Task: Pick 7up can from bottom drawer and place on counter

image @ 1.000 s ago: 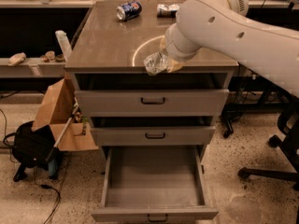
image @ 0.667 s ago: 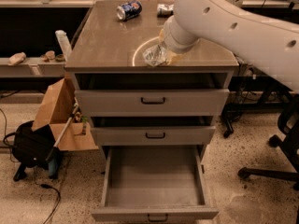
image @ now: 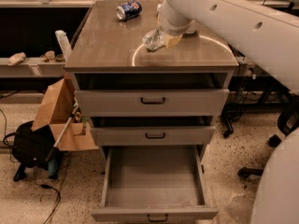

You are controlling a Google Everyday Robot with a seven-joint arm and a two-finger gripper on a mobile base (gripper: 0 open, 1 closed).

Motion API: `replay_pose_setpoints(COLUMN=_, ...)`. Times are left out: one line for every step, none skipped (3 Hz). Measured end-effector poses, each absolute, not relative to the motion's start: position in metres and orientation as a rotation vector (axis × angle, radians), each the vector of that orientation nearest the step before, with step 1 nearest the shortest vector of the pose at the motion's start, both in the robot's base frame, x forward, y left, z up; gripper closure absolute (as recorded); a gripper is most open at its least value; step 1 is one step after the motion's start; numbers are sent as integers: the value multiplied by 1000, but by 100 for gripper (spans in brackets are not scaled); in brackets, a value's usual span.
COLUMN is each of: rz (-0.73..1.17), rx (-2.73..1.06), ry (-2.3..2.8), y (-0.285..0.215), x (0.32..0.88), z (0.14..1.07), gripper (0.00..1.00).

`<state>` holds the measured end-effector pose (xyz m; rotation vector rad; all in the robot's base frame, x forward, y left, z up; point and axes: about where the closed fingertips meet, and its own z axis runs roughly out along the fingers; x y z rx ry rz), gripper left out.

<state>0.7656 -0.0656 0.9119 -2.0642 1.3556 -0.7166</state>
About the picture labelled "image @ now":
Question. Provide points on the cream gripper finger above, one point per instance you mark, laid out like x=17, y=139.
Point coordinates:
x=170, y=41

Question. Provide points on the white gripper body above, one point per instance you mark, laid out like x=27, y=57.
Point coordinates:
x=173, y=29

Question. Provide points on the green 7up can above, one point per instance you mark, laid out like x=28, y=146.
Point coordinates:
x=154, y=40

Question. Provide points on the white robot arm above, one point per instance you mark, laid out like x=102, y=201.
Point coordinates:
x=270, y=39

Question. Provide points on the blue pepsi can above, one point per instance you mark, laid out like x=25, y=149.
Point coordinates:
x=128, y=10

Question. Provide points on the grey drawer cabinet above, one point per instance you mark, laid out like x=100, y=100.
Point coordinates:
x=109, y=56

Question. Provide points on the top grey drawer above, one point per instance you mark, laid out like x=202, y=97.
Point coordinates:
x=180, y=103

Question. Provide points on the grey drawer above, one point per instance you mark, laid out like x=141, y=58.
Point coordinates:
x=154, y=184
x=157, y=136
x=180, y=103

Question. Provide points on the middle grey drawer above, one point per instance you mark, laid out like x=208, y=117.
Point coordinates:
x=157, y=136

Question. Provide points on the bottom grey drawer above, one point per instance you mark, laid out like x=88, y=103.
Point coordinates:
x=154, y=184

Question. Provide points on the white plastic bottle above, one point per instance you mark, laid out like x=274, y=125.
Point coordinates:
x=63, y=43

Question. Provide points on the brown cardboard box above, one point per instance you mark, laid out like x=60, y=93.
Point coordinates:
x=55, y=109

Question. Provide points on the black office chair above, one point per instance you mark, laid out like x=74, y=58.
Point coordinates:
x=288, y=121

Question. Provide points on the black bag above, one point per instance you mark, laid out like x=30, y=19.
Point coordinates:
x=35, y=148

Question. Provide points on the grey handled floor tool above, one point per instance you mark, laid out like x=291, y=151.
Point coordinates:
x=59, y=140

